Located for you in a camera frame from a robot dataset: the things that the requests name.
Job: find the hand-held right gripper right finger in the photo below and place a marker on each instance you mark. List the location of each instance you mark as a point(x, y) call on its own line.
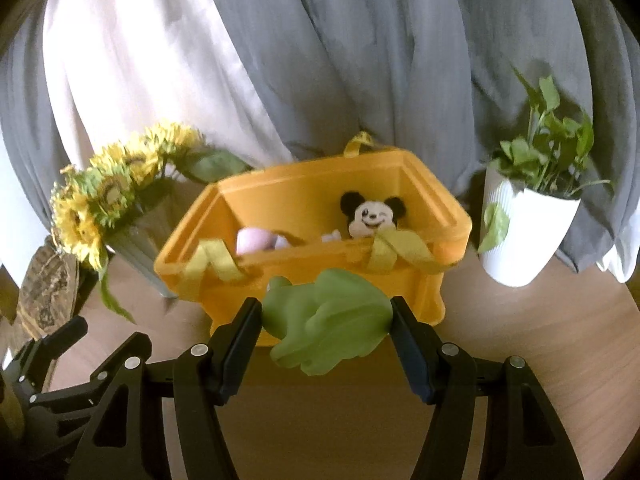
point(410, 350)

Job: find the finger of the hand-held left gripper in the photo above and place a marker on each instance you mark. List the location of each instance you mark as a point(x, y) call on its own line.
point(75, 390)
point(50, 345)

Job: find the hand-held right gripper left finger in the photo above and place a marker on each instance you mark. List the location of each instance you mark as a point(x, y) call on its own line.
point(240, 345)

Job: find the green frog plush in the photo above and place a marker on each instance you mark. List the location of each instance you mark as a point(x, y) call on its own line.
point(330, 320)

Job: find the pink round plush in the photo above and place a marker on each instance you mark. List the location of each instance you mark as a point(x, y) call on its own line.
point(257, 241)

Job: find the black and red mouse plush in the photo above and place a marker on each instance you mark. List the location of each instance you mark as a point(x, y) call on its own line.
point(372, 215)

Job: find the orange plastic storage box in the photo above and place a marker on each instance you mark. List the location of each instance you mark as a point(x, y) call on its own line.
point(310, 195)

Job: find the patterned woven cloth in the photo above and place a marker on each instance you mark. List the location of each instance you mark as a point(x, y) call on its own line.
point(45, 285)

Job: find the white ribbed plant pot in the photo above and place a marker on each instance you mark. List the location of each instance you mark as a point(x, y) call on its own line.
point(525, 240)

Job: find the artificial sunflower bouquet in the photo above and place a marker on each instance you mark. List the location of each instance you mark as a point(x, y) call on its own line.
point(125, 180)

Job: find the green leafy plant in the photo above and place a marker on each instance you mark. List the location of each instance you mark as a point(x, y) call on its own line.
point(545, 140)

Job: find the grey curtain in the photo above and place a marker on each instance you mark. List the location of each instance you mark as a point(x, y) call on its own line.
point(390, 60)

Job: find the pale beige curtain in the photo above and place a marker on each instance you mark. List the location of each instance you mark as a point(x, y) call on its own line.
point(150, 60)

